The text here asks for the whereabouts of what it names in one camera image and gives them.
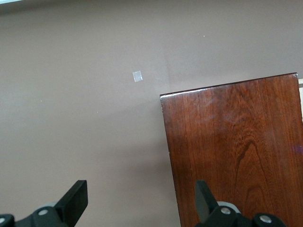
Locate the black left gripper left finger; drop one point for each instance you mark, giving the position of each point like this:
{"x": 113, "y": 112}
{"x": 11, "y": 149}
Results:
{"x": 66, "y": 208}

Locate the small grey tape square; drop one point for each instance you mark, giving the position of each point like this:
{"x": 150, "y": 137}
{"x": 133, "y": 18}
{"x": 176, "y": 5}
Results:
{"x": 138, "y": 76}

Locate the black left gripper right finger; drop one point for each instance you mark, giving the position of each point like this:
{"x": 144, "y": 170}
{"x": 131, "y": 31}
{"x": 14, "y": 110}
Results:
{"x": 213, "y": 212}

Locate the dark wooden cabinet box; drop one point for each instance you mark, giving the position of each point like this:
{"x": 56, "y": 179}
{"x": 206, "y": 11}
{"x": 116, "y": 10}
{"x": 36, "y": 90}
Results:
{"x": 236, "y": 142}

